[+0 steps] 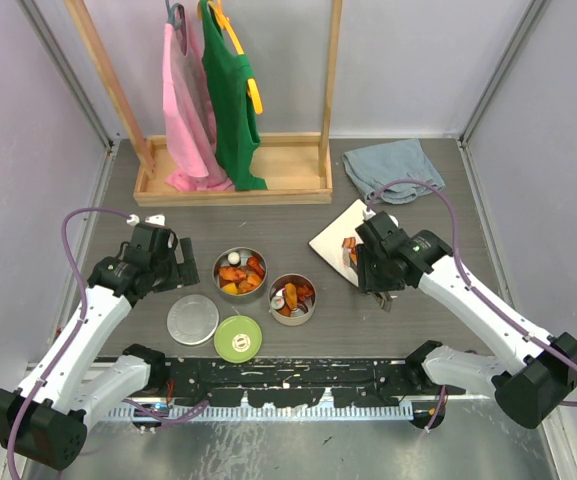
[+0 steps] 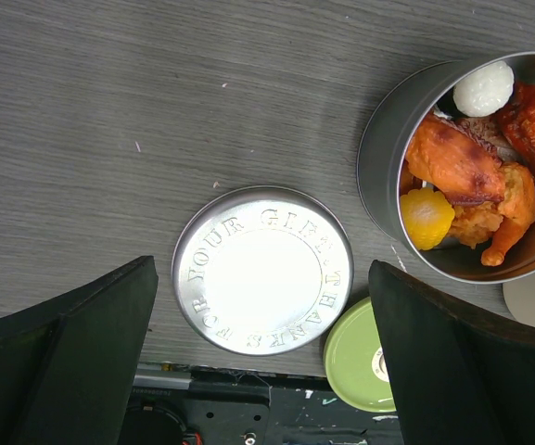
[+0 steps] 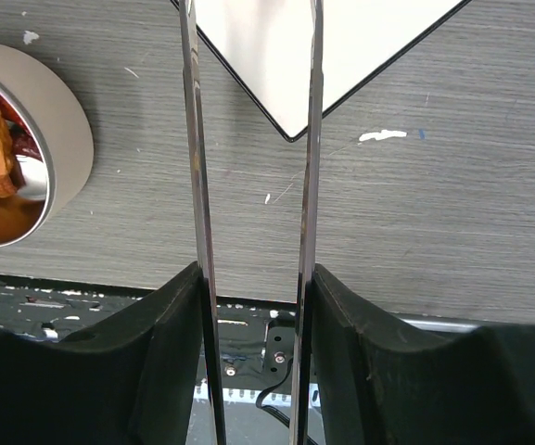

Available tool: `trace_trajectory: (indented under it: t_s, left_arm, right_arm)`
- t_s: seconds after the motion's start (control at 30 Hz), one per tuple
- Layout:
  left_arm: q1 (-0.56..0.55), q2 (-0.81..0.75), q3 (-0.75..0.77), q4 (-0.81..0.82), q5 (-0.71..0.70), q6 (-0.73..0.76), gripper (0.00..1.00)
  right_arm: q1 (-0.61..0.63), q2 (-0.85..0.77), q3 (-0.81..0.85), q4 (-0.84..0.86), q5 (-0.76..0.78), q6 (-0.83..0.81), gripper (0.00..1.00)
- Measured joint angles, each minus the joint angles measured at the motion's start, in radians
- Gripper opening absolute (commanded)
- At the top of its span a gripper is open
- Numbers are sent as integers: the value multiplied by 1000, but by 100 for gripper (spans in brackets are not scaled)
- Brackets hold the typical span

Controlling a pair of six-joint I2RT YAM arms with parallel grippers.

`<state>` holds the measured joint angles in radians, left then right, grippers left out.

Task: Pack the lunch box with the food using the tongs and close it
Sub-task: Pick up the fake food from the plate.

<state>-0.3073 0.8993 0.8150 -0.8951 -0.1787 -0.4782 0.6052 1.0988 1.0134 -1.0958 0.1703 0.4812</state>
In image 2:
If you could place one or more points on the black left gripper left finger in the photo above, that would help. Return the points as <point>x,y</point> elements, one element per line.
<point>67,365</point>

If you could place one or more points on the orange fried food piece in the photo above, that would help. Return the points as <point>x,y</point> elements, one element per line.
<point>503,223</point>

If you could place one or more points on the large round steel tin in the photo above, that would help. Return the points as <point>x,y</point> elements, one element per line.
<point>380,159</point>

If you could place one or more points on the brown meat chunk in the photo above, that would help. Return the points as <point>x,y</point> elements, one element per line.
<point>487,131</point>

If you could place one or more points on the yellow food piece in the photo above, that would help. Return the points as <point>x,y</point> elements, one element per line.
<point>427,217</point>

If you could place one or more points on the round steel lid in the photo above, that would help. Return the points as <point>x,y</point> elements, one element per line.
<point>262,270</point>

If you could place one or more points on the green round lid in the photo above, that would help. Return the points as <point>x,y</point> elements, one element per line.
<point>355,366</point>

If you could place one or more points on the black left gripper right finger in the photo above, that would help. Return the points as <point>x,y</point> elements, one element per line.
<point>459,374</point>

